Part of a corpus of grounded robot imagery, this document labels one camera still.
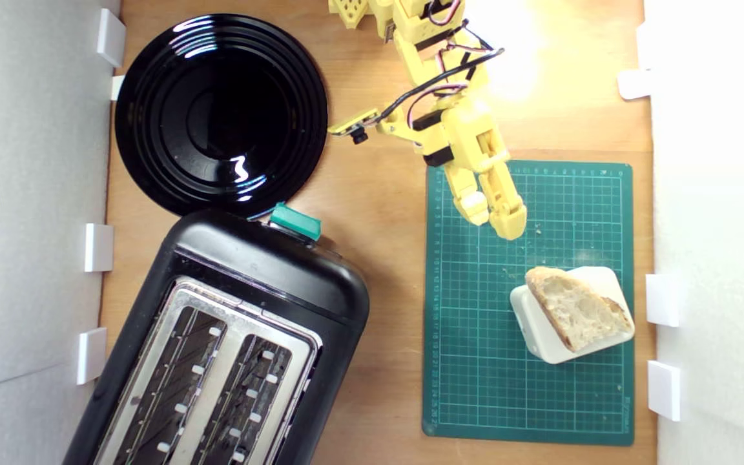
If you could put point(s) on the green toaster lever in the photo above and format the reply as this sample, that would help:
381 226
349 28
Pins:
294 221

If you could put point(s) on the brown bread slice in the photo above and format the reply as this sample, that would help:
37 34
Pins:
578 310

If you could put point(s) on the green cutting mat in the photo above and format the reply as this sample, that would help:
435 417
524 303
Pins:
475 387

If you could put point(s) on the black round plate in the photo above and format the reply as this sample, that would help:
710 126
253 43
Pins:
217 116

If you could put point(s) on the black two-slot toaster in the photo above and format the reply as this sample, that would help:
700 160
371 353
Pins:
268 271

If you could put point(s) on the white rounded block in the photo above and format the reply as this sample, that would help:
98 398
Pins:
540 336

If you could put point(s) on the small arm-base camera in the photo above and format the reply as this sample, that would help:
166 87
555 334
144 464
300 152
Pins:
389 26

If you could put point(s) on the yellow-mounted gripper camera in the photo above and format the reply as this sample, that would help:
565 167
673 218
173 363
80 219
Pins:
354 124

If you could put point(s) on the small white wall clip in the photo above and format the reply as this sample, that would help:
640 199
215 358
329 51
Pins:
110 37
117 87
664 390
644 45
92 355
633 84
99 247
662 300

